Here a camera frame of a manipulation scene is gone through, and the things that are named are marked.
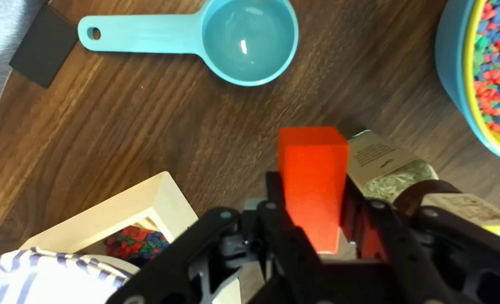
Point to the white blue striped bowl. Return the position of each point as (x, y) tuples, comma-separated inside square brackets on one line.
[(42, 281)]

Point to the black flat square piece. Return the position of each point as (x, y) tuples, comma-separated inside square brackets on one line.
[(45, 48)]

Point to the teal plastic measuring scoop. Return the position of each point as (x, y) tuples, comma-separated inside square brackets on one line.
[(251, 40)]

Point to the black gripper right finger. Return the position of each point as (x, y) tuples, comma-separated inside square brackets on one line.
[(430, 254)]

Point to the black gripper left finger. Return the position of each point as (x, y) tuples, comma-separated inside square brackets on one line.
[(234, 254)]

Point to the light wooden box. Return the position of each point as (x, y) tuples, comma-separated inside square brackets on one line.
[(143, 209)]

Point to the spice bottle with tan label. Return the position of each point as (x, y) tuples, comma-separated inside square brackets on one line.
[(391, 170)]

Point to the teal bowl with yellow inside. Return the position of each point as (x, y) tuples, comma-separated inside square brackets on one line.
[(455, 74)]

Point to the red blue multicoloured bundle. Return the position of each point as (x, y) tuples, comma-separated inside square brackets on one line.
[(138, 242)]

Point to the red rectangular block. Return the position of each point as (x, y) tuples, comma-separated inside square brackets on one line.
[(312, 180)]

